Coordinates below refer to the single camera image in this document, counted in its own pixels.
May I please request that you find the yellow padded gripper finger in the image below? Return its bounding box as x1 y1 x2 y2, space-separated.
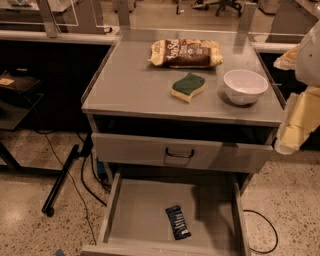
274 86 320 155
273 45 299 70

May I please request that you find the blue rxbar blueberry wrapper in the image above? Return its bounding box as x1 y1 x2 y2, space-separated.
166 205 191 240

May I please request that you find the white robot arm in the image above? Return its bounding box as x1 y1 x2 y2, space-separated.
274 21 320 155

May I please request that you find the closed grey top drawer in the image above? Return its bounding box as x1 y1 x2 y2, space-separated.
92 133 272 173

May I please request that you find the grey metal drawer cabinet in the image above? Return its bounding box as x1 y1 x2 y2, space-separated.
80 27 290 256

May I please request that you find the open grey middle drawer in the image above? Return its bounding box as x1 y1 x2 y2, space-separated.
81 174 251 256

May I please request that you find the white bowl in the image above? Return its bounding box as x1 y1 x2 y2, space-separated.
223 69 269 105

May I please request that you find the black office chair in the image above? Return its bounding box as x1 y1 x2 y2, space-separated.
191 0 242 16

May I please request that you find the green yellow sponge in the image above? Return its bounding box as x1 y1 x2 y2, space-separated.
171 73 205 103

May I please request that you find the brown yellow snack bag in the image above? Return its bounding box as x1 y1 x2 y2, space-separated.
149 39 223 68

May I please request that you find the dark side table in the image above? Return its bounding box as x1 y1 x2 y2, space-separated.
0 70 61 177

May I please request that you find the black drawer handle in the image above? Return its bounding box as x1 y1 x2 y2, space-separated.
165 148 195 159

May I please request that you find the black floor cable right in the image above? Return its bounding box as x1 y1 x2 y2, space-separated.
243 209 279 255

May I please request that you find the black floor cable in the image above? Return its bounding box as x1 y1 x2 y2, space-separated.
243 209 279 255
33 129 113 246

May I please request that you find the black floor cable left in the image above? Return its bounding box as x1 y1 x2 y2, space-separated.
33 129 113 246

